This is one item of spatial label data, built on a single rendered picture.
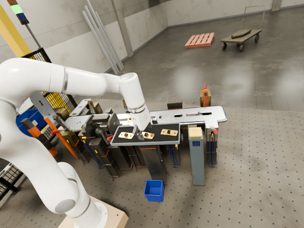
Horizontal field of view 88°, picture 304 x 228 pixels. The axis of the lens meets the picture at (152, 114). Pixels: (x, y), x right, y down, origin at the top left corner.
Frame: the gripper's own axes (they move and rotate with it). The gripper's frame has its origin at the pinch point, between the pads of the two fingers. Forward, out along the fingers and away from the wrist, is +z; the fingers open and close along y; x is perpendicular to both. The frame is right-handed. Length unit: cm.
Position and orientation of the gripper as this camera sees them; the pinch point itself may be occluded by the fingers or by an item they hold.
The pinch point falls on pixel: (145, 131)
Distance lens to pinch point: 83.1
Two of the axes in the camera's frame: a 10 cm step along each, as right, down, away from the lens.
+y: 4.1, -6.2, 6.7
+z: 2.1, 7.8, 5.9
